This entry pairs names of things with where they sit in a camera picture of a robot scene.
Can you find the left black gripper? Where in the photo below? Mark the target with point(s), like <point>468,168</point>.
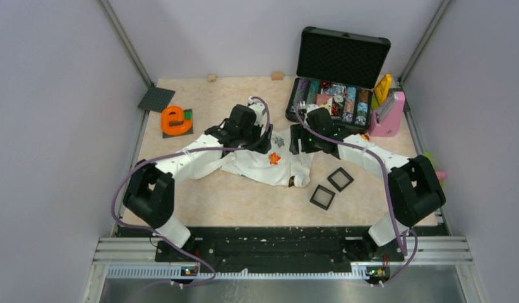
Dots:
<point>259,144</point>

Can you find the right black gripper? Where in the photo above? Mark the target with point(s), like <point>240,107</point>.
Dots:
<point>299,132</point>

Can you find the blue leaf brooch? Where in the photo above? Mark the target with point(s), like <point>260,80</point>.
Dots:
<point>280,142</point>

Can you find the white garment with blue print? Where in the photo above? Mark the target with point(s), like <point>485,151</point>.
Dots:
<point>292,170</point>

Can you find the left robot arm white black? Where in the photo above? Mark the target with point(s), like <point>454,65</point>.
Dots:
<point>150,193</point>

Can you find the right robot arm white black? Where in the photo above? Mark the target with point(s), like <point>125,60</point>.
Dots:
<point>412,187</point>

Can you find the orange leaf brooch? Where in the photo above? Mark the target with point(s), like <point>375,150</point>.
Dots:
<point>274,158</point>

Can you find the green small brick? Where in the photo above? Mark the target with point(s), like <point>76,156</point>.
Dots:
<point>188,115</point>

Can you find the wooden block right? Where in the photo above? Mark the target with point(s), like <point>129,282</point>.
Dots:
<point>277,76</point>

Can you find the pink box device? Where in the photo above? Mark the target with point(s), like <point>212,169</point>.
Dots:
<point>386,119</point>

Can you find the black poker chip case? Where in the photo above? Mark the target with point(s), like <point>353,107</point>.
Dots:
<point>338,70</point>

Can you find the orange letter e toy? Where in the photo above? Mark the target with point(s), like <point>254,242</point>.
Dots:
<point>174,120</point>

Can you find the dark grey small baseplate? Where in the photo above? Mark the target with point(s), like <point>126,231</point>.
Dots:
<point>188,125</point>

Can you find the yellow toy block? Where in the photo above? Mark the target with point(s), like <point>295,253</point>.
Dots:
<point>382,88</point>

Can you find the dark grey large baseplate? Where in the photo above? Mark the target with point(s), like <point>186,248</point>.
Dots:
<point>156,99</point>

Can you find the green pink toy outside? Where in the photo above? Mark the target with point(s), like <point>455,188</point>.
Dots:
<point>441,175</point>

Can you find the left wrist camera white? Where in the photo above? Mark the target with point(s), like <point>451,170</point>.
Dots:
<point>258,108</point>

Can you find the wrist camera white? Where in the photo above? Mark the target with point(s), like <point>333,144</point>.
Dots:
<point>258,108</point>
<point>305,109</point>

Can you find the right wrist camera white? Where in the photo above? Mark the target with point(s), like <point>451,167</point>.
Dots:
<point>305,109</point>

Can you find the black square frame far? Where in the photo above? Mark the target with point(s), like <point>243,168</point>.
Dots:
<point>340,179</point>

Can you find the black square frame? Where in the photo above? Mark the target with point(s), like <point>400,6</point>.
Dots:
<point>340,179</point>
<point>322,197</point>

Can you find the black square frame near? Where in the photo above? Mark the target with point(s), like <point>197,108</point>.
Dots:
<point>322,197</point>

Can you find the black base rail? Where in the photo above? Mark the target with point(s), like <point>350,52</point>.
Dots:
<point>286,249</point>

